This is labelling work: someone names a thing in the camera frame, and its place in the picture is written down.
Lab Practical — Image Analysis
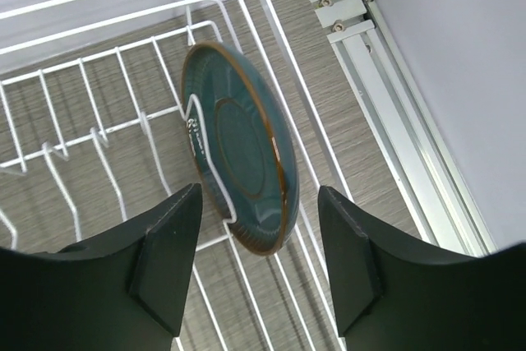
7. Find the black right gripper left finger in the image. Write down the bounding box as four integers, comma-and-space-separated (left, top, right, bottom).
1, 184, 203, 350

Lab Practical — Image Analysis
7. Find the dark teal plate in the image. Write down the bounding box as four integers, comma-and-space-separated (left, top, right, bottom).
181, 41, 300, 256

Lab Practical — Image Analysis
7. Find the white wire dish rack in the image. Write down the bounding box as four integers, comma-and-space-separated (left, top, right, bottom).
1, 0, 347, 350

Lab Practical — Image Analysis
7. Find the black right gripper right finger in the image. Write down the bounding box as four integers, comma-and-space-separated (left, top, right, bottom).
318, 186, 525, 350

